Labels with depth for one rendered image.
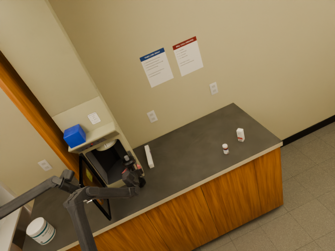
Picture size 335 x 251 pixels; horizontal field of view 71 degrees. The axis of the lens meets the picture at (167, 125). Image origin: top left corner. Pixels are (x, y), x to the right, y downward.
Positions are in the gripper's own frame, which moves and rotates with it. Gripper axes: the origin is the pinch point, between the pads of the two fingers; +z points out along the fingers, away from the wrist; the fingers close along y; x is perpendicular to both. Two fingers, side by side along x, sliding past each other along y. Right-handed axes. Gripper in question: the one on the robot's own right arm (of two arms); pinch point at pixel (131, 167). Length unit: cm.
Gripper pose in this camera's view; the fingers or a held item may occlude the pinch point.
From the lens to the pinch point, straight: 171.3
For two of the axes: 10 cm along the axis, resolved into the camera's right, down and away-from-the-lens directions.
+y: -9.2, 3.9, -0.7
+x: 3.1, 8.2, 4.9
